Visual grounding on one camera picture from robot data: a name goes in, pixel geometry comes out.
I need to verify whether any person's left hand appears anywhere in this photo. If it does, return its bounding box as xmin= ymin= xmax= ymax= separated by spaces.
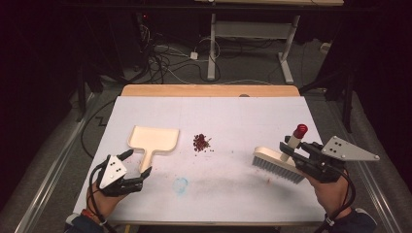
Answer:
xmin=86 ymin=182 xmax=129 ymax=222

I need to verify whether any black floor cable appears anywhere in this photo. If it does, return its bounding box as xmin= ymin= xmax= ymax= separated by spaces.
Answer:
xmin=80 ymin=98 xmax=117 ymax=160

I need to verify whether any pile of dark red crumbs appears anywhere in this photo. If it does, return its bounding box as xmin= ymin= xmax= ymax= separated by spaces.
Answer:
xmin=192 ymin=133 xmax=215 ymax=153

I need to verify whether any left hand-held gripper cable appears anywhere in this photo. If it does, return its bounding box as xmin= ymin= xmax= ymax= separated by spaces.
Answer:
xmin=87 ymin=163 xmax=119 ymax=233

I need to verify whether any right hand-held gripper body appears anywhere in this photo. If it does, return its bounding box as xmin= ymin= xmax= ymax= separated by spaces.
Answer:
xmin=294 ymin=136 xmax=381 ymax=183

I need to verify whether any tangle of floor cables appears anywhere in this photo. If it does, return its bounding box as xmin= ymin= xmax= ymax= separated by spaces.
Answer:
xmin=135 ymin=13 xmax=225 ymax=85

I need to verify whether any wooden table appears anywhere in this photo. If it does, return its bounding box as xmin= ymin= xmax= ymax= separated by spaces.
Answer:
xmin=120 ymin=84 xmax=301 ymax=98

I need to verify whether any hand-held gripper cable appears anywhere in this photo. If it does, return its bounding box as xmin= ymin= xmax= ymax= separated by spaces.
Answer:
xmin=322 ymin=167 xmax=357 ymax=233
xmin=87 ymin=163 xmax=119 ymax=233

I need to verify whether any right hand-held gripper cable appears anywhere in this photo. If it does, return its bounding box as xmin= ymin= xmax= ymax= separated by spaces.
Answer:
xmin=322 ymin=167 xmax=357 ymax=233

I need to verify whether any person's right hand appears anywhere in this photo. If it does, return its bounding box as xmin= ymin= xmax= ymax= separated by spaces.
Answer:
xmin=304 ymin=172 xmax=353 ymax=217

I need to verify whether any white desk frame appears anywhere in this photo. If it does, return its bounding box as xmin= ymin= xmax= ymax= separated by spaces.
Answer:
xmin=193 ymin=0 xmax=345 ymax=85

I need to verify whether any cream brush with red cap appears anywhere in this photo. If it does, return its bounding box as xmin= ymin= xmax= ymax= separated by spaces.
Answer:
xmin=252 ymin=123 xmax=309 ymax=184

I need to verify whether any metal floor rail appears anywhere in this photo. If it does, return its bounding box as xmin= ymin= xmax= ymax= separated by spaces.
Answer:
xmin=329 ymin=102 xmax=403 ymax=233
xmin=14 ymin=92 xmax=99 ymax=233

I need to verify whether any white table cover sheet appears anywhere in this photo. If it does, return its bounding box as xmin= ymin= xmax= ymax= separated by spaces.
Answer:
xmin=72 ymin=95 xmax=328 ymax=225

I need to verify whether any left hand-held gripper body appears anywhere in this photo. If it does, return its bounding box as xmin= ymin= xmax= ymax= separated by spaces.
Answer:
xmin=96 ymin=154 xmax=144 ymax=197

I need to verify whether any red wristband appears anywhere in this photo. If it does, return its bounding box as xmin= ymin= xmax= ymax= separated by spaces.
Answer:
xmin=81 ymin=209 xmax=99 ymax=221

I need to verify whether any cream plastic dustpan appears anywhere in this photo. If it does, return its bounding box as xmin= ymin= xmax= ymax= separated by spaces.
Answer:
xmin=126 ymin=125 xmax=181 ymax=174

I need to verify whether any black metal stand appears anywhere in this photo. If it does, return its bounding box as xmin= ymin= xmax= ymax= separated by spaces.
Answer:
xmin=75 ymin=64 xmax=105 ymax=123
xmin=299 ymin=32 xmax=358 ymax=134

